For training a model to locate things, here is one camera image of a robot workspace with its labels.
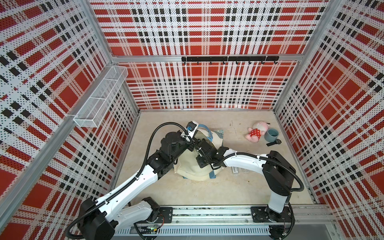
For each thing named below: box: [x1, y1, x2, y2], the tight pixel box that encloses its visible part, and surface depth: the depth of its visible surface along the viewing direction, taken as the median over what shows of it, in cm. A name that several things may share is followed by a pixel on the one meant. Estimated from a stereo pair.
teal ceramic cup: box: [264, 128, 279, 143], surface depth 101 cm
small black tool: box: [266, 138, 282, 147], surface depth 103 cm
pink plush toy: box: [245, 121, 271, 143], surface depth 103 cm
